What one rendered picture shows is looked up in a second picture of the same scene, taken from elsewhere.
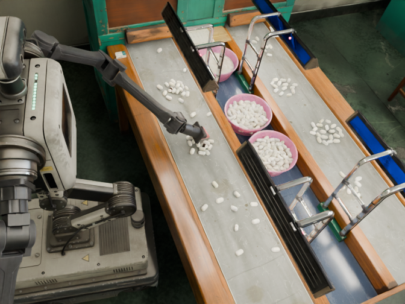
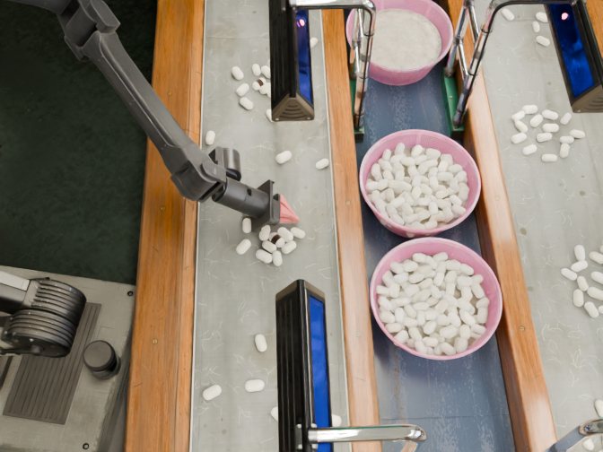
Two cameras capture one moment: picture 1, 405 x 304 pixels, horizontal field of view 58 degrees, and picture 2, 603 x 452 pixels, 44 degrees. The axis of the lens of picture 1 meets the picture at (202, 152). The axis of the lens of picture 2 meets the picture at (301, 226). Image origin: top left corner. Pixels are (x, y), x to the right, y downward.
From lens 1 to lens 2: 0.65 m
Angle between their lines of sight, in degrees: 16
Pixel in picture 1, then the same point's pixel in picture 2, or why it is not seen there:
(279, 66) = (557, 75)
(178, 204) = (152, 369)
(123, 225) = (74, 363)
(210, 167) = (268, 298)
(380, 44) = not seen: outside the picture
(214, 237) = not seen: outside the picture
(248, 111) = (424, 178)
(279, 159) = (450, 322)
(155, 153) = (157, 231)
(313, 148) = (553, 315)
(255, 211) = not seen: hidden behind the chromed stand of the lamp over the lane
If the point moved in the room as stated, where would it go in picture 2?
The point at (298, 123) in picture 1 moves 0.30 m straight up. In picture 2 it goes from (542, 239) to (590, 160)
